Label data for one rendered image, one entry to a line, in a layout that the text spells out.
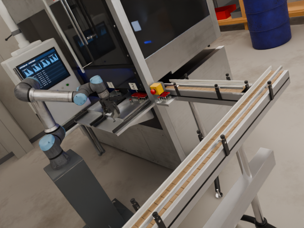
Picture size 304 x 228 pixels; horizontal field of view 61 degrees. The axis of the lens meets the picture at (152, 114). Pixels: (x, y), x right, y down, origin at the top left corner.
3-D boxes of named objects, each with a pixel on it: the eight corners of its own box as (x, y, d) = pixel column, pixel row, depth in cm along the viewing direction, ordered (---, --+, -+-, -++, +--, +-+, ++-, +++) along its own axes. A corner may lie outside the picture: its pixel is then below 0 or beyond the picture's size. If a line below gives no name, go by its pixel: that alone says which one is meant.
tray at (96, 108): (116, 92, 251) (114, 89, 250) (131, 94, 232) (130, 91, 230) (88, 112, 234) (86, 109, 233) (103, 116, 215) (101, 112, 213)
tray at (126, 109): (135, 96, 225) (134, 92, 223) (155, 97, 205) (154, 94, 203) (106, 118, 208) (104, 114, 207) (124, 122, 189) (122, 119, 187)
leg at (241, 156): (258, 219, 175) (232, 130, 140) (272, 224, 168) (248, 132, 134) (252, 229, 170) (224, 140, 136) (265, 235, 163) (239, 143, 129)
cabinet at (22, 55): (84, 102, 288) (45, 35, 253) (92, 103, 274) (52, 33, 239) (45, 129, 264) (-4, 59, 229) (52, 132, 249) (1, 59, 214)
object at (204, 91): (164, 100, 204) (158, 83, 197) (177, 90, 211) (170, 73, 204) (244, 109, 152) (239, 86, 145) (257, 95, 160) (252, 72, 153)
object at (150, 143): (132, 103, 440) (109, 56, 401) (243, 119, 286) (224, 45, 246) (86, 140, 391) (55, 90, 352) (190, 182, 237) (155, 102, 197)
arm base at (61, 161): (56, 172, 184) (48, 162, 180) (49, 166, 196) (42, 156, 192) (73, 159, 191) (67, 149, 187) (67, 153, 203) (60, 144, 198)
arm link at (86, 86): (73, 92, 172) (87, 86, 170) (77, 85, 182) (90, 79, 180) (78, 101, 176) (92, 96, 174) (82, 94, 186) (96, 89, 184)
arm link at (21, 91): (5, 89, 159) (84, 92, 161) (13, 82, 169) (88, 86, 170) (9, 106, 165) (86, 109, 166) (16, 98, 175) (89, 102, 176)
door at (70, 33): (80, 66, 256) (47, 7, 229) (104, 64, 221) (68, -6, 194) (79, 66, 255) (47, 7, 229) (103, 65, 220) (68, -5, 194)
